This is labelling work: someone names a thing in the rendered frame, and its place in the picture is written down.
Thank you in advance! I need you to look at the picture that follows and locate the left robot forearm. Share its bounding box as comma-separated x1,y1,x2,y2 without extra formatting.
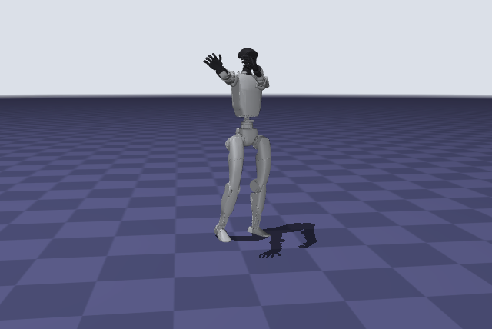
254,68,267,87

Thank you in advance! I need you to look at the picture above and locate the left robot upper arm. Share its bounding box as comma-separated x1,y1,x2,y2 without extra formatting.
255,76,269,90

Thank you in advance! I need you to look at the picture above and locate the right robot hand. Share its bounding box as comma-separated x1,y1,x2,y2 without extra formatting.
203,53,228,78

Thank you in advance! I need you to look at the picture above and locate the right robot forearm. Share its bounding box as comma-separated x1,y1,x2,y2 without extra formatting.
219,69,232,81

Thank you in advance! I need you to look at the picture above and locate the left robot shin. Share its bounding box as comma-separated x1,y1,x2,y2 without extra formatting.
250,184,266,229

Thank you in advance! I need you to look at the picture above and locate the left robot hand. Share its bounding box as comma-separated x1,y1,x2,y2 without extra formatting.
241,55,262,77

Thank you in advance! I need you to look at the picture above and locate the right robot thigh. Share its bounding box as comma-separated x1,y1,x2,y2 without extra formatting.
225,134,244,194

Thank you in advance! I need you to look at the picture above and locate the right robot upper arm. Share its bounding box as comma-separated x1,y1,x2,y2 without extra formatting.
225,71,238,87

